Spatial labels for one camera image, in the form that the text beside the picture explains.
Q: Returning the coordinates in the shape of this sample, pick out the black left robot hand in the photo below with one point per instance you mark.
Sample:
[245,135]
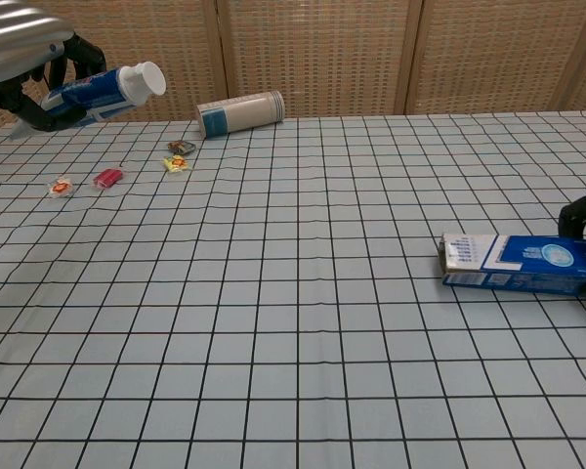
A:
[34,115]

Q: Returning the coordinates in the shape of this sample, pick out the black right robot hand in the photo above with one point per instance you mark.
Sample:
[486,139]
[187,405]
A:
[573,215]

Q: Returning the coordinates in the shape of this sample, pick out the blue toothpaste carton box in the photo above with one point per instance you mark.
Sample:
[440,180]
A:
[527,264]

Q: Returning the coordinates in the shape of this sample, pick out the blue white toothpaste tube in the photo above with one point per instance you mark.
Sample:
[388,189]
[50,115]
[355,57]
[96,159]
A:
[102,88]

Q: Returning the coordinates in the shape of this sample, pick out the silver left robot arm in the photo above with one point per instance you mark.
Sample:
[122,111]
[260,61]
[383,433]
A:
[14,34]

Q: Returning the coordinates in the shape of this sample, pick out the white orange wrapped candy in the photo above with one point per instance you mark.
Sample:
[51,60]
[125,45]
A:
[61,187]

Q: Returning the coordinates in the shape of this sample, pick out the red wrapped candy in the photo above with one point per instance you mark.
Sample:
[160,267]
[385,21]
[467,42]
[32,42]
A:
[108,177]

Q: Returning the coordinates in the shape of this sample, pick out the brown wrapped candy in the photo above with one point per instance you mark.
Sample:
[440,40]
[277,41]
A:
[181,146]

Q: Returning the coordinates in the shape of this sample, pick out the yellow wrapped candy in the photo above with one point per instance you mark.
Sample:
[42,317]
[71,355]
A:
[177,163]

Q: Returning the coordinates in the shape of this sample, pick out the white canister with blue label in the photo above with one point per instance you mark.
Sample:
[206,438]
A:
[244,115]

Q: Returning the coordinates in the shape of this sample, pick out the light blue checkered tablecloth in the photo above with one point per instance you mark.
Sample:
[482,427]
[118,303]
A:
[293,342]

